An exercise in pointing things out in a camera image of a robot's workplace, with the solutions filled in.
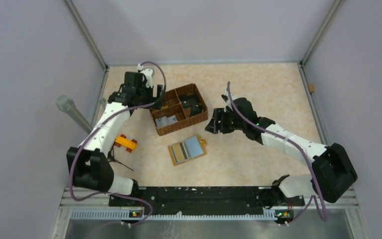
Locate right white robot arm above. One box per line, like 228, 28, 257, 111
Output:
205, 94, 358, 205

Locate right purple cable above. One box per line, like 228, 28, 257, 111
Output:
226, 81, 328, 227

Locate black card in basket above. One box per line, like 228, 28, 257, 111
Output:
179, 95, 203, 117

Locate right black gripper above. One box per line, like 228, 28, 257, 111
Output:
205, 108, 246, 134

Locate silver microphone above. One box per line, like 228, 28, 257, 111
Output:
55, 95, 93, 134

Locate white perforated cable tray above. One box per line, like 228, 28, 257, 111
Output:
71, 209, 278, 221

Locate orange leather card holder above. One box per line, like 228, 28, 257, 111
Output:
167, 135, 207, 166

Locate grey card in front compartment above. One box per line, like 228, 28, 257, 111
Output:
155, 115, 178, 128

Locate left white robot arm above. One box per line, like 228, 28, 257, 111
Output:
66, 63, 167, 206

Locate grey plastic tool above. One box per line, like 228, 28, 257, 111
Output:
98, 98, 106, 109

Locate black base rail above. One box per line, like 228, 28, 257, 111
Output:
108, 186, 305, 216

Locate brown wicker divided basket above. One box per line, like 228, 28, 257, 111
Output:
150, 83, 208, 136

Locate small wooden block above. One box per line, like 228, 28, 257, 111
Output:
307, 83, 315, 94

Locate black microphone tripod stand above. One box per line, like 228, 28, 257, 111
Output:
106, 148, 135, 172

